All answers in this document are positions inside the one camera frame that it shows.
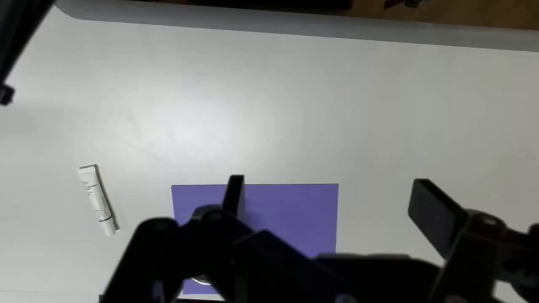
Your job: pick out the black stand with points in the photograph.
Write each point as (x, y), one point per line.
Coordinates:
(18, 28)

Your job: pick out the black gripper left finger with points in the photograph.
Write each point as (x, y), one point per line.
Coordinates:
(168, 264)

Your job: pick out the purple square mat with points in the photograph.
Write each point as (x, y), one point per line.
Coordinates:
(291, 213)

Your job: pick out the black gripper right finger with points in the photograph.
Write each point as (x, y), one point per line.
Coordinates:
(443, 222)

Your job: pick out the white squeeze tube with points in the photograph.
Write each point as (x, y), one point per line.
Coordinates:
(97, 200)

